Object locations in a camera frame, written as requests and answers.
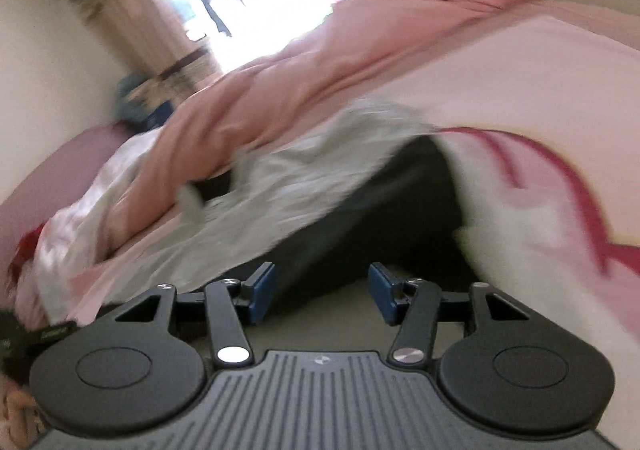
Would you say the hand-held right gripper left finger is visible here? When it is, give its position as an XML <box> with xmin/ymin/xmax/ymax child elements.
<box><xmin>115</xmin><ymin>263</ymin><xmax>277</xmax><ymax>367</ymax></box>

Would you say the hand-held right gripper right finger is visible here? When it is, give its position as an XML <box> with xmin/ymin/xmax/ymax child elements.
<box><xmin>368</xmin><ymin>263</ymin><xmax>532</xmax><ymax>367</ymax></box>

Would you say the grey and black jacket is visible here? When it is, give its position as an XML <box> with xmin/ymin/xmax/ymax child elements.
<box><xmin>177</xmin><ymin>98</ymin><xmax>478</xmax><ymax>296</ymax></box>

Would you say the red cloth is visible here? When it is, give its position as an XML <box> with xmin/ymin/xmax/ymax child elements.
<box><xmin>7</xmin><ymin>225</ymin><xmax>48</xmax><ymax>276</ymax></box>

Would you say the white floral cloth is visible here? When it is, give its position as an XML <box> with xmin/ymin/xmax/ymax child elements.
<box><xmin>15</xmin><ymin>133</ymin><xmax>166</xmax><ymax>326</ymax></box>

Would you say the purple quilted mattress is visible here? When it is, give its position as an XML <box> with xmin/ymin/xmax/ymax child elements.
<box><xmin>0</xmin><ymin>123</ymin><xmax>131</xmax><ymax>251</ymax></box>

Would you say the pink quilt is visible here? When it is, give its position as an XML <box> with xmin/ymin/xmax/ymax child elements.
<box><xmin>65</xmin><ymin>0</ymin><xmax>546</xmax><ymax>326</ymax></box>

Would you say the blue cloth pile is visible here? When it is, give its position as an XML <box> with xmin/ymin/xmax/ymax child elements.
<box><xmin>116</xmin><ymin>73</ymin><xmax>173</xmax><ymax>128</ymax></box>

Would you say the pink printed blanket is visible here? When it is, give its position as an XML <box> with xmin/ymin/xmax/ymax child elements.
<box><xmin>240</xmin><ymin>0</ymin><xmax>640</xmax><ymax>450</ymax></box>

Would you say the striped beige curtain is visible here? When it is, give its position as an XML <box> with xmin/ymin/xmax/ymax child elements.
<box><xmin>62</xmin><ymin>0</ymin><xmax>226</xmax><ymax>96</ymax></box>

